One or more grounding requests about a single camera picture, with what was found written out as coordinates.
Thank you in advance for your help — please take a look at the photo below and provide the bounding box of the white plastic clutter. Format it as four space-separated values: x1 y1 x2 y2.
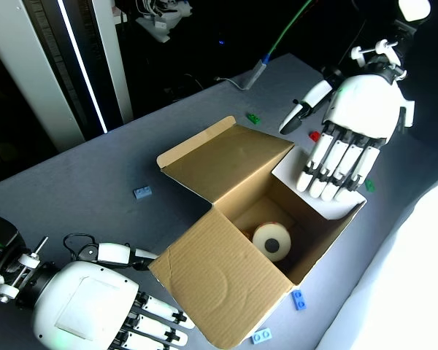
135 0 193 44

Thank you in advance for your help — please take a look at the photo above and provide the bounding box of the white cabinet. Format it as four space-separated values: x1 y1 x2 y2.
0 0 134 154

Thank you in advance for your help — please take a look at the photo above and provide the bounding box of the grey table cloth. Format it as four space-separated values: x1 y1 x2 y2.
0 52 438 350

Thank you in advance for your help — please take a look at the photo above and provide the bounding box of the cream roll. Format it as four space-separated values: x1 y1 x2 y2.
251 221 292 263

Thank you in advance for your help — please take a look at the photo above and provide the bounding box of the cardboard box with flaps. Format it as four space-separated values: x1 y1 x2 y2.
147 115 368 350

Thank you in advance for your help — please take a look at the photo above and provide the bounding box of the white cable with plug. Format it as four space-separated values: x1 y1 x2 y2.
214 75 247 90

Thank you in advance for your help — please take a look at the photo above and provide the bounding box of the white LED light strip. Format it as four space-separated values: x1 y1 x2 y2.
57 0 109 134

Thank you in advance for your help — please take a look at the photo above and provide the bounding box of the light blue toy brick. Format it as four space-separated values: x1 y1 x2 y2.
250 327 273 346

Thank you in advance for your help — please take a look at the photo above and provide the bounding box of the white draped cloth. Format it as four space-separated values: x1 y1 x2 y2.
313 174 438 350

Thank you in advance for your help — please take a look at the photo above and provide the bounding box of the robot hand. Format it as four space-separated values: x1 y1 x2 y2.
279 72 416 203
32 242 196 350

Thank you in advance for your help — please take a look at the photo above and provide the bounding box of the green cable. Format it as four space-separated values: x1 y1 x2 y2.
266 0 315 59

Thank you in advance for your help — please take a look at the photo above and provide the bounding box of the grey flat cable adapter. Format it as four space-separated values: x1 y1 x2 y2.
236 54 272 90

